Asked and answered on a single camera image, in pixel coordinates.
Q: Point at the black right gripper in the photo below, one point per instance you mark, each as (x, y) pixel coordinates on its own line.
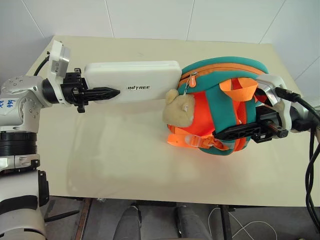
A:
(265, 116)

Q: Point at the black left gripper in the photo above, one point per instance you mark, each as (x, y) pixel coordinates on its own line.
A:
(71, 86)

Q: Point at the white rectangular box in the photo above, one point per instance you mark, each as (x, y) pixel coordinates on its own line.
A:
(135, 80)

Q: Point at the orange and teal backpack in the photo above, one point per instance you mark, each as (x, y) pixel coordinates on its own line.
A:
(220, 75)

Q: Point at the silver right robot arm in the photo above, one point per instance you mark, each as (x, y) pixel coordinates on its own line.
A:
(303, 114)

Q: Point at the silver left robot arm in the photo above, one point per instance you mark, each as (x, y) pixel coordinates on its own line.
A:
(22, 105)

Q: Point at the beige plush bear charm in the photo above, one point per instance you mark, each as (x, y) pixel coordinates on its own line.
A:
(178, 107)

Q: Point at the orange zipper pull tag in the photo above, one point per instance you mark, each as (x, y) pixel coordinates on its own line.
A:
(193, 81)

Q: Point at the black table leg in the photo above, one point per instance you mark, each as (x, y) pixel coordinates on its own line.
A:
(225, 222)

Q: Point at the dark rounded shape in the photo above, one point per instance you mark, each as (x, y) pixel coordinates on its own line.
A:
(191, 223)
(131, 222)

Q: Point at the brown metal table bar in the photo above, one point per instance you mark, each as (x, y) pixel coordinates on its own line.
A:
(82, 220)

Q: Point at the black rod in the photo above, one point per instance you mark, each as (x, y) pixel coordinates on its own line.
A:
(62, 216)

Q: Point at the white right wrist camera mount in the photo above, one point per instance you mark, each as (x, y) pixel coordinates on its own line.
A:
(271, 81)

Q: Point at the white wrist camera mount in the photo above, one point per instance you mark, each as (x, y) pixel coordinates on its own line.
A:
(271, 81)
(57, 53)

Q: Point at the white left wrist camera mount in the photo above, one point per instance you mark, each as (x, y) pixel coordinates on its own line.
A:
(57, 53)

